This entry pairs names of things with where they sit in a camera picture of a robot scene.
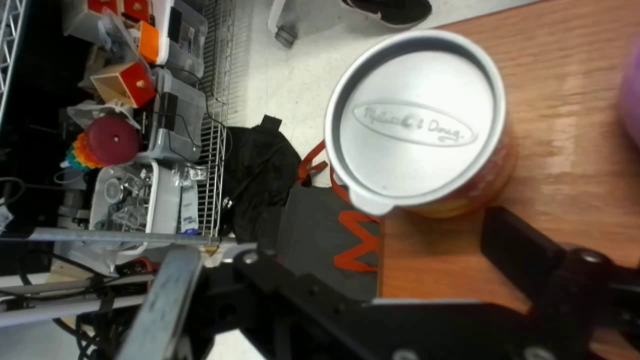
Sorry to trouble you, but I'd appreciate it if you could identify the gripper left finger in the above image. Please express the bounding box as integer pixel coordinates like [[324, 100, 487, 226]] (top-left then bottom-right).
[[115, 245, 205, 360]]

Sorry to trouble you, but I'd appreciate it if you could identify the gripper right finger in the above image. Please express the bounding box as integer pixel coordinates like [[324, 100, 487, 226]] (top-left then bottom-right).
[[477, 205, 640, 336]]

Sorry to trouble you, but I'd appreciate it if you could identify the silver can with fruit label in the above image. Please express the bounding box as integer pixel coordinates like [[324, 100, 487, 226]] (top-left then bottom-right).
[[321, 29, 518, 221]]

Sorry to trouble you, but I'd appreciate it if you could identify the clear plastic bin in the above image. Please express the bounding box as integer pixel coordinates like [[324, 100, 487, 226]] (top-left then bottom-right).
[[87, 158, 202, 236]]

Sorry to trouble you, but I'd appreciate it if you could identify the cardboard panel with red print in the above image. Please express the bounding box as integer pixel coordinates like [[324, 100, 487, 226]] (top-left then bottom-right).
[[275, 182, 383, 302]]

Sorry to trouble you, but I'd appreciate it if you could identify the black bag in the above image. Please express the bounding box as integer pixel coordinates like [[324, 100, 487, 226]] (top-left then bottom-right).
[[222, 115, 331, 247]]

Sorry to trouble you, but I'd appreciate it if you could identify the rainbow stacking toy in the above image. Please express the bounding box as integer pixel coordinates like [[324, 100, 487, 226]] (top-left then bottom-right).
[[64, 115, 144, 170]]

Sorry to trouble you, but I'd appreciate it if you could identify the purple ball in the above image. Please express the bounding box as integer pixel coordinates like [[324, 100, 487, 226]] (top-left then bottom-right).
[[616, 37, 640, 151]]

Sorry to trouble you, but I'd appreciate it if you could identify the red wooden box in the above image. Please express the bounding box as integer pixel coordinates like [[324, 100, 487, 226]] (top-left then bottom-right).
[[87, 61, 157, 110]]

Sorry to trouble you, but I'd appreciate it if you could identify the white wire rack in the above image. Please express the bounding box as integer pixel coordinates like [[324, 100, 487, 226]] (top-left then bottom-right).
[[196, 112, 231, 241]]

